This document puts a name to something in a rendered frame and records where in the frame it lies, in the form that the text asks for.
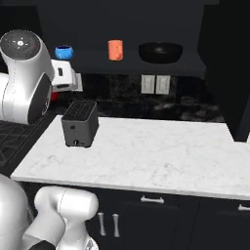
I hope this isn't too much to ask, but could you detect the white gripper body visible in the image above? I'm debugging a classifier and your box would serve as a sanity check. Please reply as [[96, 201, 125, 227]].
[[52, 72, 84, 94]]

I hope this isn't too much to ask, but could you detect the black base cabinet door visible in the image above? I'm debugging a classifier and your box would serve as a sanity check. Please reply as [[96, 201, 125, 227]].
[[107, 203, 196, 250], [189, 213, 250, 250], [85, 208, 110, 250]]

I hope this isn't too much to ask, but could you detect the red round object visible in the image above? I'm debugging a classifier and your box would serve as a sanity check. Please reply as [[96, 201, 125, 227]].
[[49, 91, 60, 103]]

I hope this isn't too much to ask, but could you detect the blue bowl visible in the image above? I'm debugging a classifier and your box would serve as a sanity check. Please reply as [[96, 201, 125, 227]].
[[54, 44, 75, 62]]

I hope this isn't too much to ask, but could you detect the dark grey toaster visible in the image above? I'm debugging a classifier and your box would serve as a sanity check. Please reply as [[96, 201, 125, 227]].
[[61, 100, 100, 148]]

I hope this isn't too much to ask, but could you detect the orange glass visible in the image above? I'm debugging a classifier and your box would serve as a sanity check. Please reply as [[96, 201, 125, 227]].
[[107, 39, 125, 63]]

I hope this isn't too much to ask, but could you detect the black hob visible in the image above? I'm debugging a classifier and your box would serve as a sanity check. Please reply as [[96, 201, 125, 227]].
[[0, 109, 59, 178]]

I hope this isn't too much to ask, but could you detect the black bowl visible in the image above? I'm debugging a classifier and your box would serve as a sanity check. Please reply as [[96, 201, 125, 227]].
[[138, 41, 185, 64]]

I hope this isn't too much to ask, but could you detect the black drawer front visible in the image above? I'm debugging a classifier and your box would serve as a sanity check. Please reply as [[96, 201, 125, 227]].
[[196, 196, 250, 220], [82, 187, 201, 213]]

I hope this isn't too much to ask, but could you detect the white wall outlet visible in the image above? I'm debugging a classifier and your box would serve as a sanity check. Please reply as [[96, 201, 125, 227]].
[[154, 74, 172, 96], [140, 74, 156, 96]]

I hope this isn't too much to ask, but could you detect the black open wall cabinet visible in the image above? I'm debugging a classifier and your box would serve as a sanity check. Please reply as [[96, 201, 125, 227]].
[[34, 0, 209, 80]]

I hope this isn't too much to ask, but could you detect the silver drawer handle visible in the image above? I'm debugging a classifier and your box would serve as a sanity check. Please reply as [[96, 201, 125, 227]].
[[236, 203, 250, 212], [140, 194, 166, 205]]

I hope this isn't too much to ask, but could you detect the silver cabinet door handle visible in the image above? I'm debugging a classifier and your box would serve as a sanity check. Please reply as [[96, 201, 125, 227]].
[[97, 211, 107, 237], [111, 213, 121, 238]]

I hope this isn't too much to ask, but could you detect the black wall cabinet door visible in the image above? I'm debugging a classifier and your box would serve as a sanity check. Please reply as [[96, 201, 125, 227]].
[[197, 0, 250, 143]]

